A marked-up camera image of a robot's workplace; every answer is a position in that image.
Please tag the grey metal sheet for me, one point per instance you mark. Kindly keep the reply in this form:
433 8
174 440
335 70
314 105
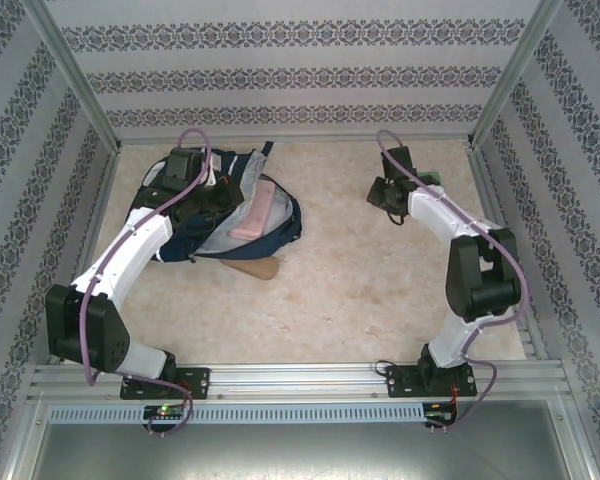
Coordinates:
300 455

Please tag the green notebook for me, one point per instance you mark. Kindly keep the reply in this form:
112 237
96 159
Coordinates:
430 178

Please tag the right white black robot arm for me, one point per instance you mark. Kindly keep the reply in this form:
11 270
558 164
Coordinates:
480 280

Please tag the navy blue school backpack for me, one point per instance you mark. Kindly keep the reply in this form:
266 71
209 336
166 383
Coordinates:
275 235

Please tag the right aluminium frame post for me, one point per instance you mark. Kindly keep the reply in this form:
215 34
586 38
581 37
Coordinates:
513 75

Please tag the pink pencil case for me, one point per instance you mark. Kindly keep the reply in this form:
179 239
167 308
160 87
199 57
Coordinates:
255 210

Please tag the small circuit board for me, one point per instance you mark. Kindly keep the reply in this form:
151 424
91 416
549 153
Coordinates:
164 411
440 411

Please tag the aluminium back rail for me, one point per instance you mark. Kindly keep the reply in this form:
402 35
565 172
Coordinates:
330 138

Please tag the left aluminium side rail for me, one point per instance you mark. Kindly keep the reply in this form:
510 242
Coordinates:
95 225

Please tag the left small circuit board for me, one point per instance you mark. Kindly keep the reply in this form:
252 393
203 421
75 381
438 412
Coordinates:
164 411

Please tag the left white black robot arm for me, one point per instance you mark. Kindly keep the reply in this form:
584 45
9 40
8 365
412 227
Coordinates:
105 330

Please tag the right aluminium side rail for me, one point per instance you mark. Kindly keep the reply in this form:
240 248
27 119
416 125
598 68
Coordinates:
484 175

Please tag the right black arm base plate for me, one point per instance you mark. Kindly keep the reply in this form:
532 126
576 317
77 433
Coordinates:
400 382

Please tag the aluminium side rail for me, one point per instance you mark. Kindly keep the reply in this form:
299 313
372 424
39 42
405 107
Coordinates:
484 175
95 225

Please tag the aluminium mounting rail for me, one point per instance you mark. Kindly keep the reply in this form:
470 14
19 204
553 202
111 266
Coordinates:
300 382

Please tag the left aluminium frame post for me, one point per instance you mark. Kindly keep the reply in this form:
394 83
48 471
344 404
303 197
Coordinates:
75 75

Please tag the right small circuit board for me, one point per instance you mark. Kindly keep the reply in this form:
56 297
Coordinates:
440 411

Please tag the tan cork glasses case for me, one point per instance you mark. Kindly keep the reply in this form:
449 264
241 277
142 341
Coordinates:
257 269

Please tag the aluminium frame post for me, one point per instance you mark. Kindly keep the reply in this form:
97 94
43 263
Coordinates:
75 75
513 75

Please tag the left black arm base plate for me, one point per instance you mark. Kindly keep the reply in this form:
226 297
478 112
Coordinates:
195 382

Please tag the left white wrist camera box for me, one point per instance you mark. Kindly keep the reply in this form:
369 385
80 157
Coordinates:
215 172

